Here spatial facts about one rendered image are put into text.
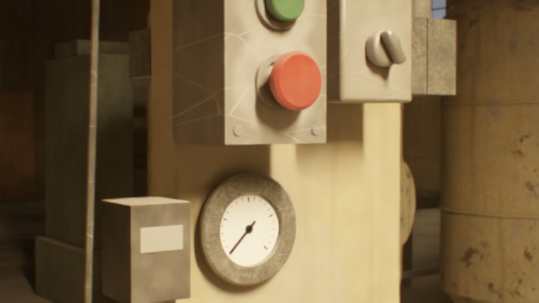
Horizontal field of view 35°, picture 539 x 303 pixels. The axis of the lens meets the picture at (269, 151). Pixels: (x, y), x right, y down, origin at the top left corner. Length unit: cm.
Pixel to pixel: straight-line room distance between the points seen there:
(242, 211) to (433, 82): 28
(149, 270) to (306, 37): 20
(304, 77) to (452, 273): 524
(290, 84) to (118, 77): 617
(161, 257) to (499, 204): 495
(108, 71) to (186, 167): 606
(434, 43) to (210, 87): 33
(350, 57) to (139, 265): 23
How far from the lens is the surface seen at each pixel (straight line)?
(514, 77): 549
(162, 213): 62
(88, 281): 60
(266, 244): 70
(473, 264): 565
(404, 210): 419
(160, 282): 63
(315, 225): 74
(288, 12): 61
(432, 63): 88
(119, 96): 674
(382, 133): 78
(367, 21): 69
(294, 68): 59
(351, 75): 67
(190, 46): 63
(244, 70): 60
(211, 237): 66
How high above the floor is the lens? 149
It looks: 2 degrees down
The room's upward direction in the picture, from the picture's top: straight up
